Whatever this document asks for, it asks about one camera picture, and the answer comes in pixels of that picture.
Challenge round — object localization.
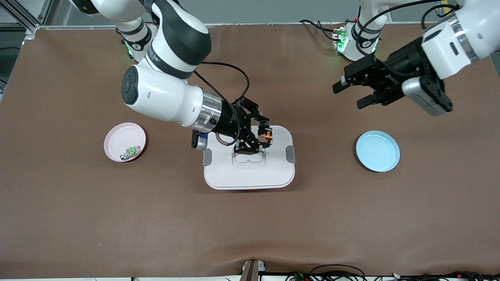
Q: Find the orange and black switch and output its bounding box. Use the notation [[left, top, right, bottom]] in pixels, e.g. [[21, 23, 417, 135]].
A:
[[257, 122, 275, 149]]

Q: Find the white lidded box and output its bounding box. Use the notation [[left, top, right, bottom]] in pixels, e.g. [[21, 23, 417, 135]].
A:
[[203, 125, 296, 190]]

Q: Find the light blue round plate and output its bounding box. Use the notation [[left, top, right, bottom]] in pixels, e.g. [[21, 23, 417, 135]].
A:
[[356, 131, 400, 173]]

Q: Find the pink round plate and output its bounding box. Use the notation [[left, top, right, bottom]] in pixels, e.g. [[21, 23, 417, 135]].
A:
[[104, 123, 146, 163]]

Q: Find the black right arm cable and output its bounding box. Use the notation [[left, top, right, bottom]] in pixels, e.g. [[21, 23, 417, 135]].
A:
[[195, 62, 250, 114]]

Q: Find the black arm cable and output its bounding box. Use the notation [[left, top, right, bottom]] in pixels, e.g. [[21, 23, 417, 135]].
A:
[[357, 0, 461, 61], [195, 62, 250, 114]]

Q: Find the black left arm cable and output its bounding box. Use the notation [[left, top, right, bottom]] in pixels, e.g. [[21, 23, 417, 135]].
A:
[[357, 0, 461, 61]]

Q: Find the black base power cable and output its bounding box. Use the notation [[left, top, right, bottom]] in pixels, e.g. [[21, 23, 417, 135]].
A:
[[300, 20, 340, 41]]

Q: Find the green and silver switch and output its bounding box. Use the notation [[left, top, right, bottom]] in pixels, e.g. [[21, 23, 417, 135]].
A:
[[120, 145, 141, 161]]

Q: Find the metal table edge bracket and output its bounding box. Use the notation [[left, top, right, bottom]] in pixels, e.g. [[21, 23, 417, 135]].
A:
[[241, 259, 267, 281]]

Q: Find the black cable loop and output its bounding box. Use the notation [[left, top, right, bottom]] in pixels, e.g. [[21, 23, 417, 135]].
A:
[[310, 264, 366, 281]]

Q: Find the tangled cable bundle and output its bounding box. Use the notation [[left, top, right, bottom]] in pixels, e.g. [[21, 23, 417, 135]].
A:
[[285, 271, 500, 281]]

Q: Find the aluminium frame profile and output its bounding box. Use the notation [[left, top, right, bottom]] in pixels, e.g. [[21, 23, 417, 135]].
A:
[[0, 0, 53, 39]]

